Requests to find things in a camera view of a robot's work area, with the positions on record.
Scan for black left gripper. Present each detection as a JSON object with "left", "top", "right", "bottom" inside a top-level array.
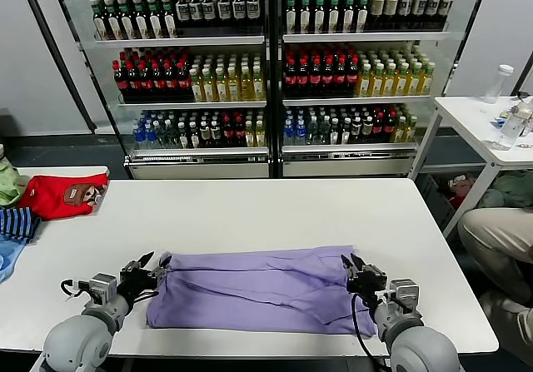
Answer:
[{"left": 117, "top": 250, "right": 170, "bottom": 305}]

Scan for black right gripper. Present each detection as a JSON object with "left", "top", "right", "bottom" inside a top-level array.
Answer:
[{"left": 340, "top": 253, "right": 390, "bottom": 305}]

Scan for purple t-shirt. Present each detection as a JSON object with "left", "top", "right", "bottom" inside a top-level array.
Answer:
[{"left": 145, "top": 245, "right": 378, "bottom": 335}]

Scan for open beverage display cooler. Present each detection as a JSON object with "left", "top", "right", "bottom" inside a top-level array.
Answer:
[
  {"left": 274, "top": 0, "right": 463, "bottom": 178},
  {"left": 46, "top": 0, "right": 276, "bottom": 181}
]

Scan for black plastic crate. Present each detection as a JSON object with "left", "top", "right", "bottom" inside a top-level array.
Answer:
[{"left": 416, "top": 171, "right": 457, "bottom": 227}]

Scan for white cooler shelf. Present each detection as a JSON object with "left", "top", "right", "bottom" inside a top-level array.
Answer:
[
  {"left": 281, "top": 142, "right": 419, "bottom": 153},
  {"left": 94, "top": 35, "right": 266, "bottom": 48},
  {"left": 129, "top": 146, "right": 270, "bottom": 156},
  {"left": 281, "top": 32, "right": 451, "bottom": 43},
  {"left": 117, "top": 100, "right": 267, "bottom": 110},
  {"left": 281, "top": 95, "right": 432, "bottom": 107}
]

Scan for red shirt bear print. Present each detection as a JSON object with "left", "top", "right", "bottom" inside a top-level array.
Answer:
[{"left": 18, "top": 173, "right": 110, "bottom": 222}]

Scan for red crumpled garment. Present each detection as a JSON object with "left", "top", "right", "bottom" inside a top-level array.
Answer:
[{"left": 447, "top": 175, "right": 476, "bottom": 209}]

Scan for blue striped garment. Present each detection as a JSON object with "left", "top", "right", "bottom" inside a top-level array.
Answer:
[{"left": 0, "top": 206, "right": 42, "bottom": 246}]

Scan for small cola bottle red cap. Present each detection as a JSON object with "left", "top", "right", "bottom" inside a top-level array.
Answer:
[
  {"left": 233, "top": 117, "right": 246, "bottom": 148},
  {"left": 383, "top": 111, "right": 396, "bottom": 144},
  {"left": 222, "top": 117, "right": 235, "bottom": 148},
  {"left": 372, "top": 112, "right": 385, "bottom": 144}
]

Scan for light blue garment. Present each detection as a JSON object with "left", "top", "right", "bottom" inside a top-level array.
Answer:
[{"left": 0, "top": 238, "right": 30, "bottom": 285}]

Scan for person's leg beige trousers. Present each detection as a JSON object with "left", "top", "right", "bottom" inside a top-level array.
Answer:
[{"left": 456, "top": 207, "right": 533, "bottom": 302}]

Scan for grey-blue crumpled garment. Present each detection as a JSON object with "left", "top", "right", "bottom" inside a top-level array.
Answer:
[{"left": 476, "top": 188, "right": 505, "bottom": 211}]

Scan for light green garment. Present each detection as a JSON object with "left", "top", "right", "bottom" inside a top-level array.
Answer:
[{"left": 0, "top": 163, "right": 30, "bottom": 207}]

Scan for grey-beige shoe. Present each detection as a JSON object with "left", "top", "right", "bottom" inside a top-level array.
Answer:
[{"left": 478, "top": 290, "right": 533, "bottom": 350}]

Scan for dark green crumpled garment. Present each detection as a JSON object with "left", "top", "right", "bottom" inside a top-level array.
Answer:
[{"left": 493, "top": 171, "right": 533, "bottom": 210}]

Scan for yellow tea bottle green cap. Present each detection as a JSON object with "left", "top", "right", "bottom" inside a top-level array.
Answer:
[
  {"left": 227, "top": 67, "right": 242, "bottom": 102},
  {"left": 215, "top": 67, "right": 229, "bottom": 102},
  {"left": 421, "top": 62, "right": 436, "bottom": 97},
  {"left": 408, "top": 62, "right": 422, "bottom": 97},
  {"left": 371, "top": 63, "right": 385, "bottom": 98},
  {"left": 252, "top": 65, "right": 267, "bottom": 102},
  {"left": 396, "top": 62, "right": 410, "bottom": 97},
  {"left": 202, "top": 67, "right": 217, "bottom": 102},
  {"left": 240, "top": 66, "right": 254, "bottom": 102},
  {"left": 189, "top": 68, "right": 204, "bottom": 102},
  {"left": 383, "top": 62, "right": 397, "bottom": 97},
  {"left": 358, "top": 63, "right": 373, "bottom": 98}
]

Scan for white side table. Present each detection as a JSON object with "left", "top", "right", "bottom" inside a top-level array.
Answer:
[{"left": 406, "top": 96, "right": 533, "bottom": 240}]

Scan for clear plastic water bottle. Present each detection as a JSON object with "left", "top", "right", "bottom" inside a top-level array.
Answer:
[{"left": 495, "top": 107, "right": 526, "bottom": 151}]

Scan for tall clear bottle white cap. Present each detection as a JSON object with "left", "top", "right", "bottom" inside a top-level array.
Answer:
[{"left": 484, "top": 64, "right": 515, "bottom": 105}]

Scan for dark tea bottle beige label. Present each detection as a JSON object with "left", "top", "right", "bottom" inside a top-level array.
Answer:
[
  {"left": 119, "top": 0, "right": 134, "bottom": 41},
  {"left": 147, "top": 0, "right": 162, "bottom": 40},
  {"left": 105, "top": 0, "right": 121, "bottom": 41},
  {"left": 161, "top": 0, "right": 177, "bottom": 39},
  {"left": 132, "top": 0, "right": 148, "bottom": 40},
  {"left": 92, "top": 0, "right": 107, "bottom": 42}
]

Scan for dark bottle green cap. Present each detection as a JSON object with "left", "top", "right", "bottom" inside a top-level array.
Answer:
[
  {"left": 326, "top": 0, "right": 341, "bottom": 35},
  {"left": 298, "top": 0, "right": 313, "bottom": 35},
  {"left": 312, "top": 0, "right": 327, "bottom": 35},
  {"left": 355, "top": 0, "right": 370, "bottom": 34},
  {"left": 285, "top": 0, "right": 299, "bottom": 35},
  {"left": 341, "top": 0, "right": 356, "bottom": 34}
]

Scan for dark drink bottle white label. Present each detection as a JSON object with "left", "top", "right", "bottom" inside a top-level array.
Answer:
[
  {"left": 397, "top": 0, "right": 412, "bottom": 31},
  {"left": 202, "top": 0, "right": 217, "bottom": 30},
  {"left": 411, "top": 0, "right": 426, "bottom": 31},
  {"left": 245, "top": 0, "right": 261, "bottom": 29},
  {"left": 231, "top": 0, "right": 247, "bottom": 29},
  {"left": 217, "top": 0, "right": 232, "bottom": 30},
  {"left": 188, "top": 0, "right": 203, "bottom": 31},
  {"left": 175, "top": 0, "right": 190, "bottom": 31},
  {"left": 426, "top": 0, "right": 441, "bottom": 31},
  {"left": 440, "top": 0, "right": 454, "bottom": 30}
]

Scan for wide beige label tea bottle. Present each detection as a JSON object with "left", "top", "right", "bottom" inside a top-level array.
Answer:
[
  {"left": 383, "top": 0, "right": 399, "bottom": 31},
  {"left": 369, "top": 0, "right": 385, "bottom": 31}
]

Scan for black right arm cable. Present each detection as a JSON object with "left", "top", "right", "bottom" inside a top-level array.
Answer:
[{"left": 351, "top": 292, "right": 395, "bottom": 372}]

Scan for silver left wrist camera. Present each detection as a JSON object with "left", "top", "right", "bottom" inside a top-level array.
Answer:
[{"left": 88, "top": 272, "right": 119, "bottom": 305}]

